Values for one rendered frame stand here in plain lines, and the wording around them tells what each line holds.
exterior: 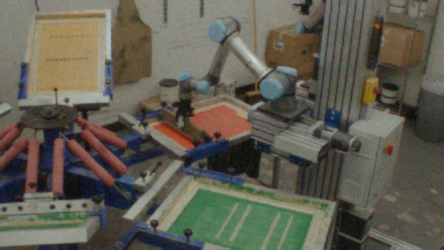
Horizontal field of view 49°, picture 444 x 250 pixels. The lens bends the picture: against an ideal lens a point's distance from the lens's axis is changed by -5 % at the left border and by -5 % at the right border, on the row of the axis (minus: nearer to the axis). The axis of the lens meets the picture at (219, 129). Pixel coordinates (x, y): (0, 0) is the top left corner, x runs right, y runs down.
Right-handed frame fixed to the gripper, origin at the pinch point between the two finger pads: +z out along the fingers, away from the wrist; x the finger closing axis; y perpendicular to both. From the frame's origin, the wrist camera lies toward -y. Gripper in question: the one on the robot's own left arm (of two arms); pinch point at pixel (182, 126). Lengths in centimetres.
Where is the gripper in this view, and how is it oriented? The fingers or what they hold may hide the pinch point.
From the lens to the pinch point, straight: 313.5
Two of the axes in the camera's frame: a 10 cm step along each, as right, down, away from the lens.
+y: 6.4, 3.6, -6.8
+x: 7.7, -2.5, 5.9
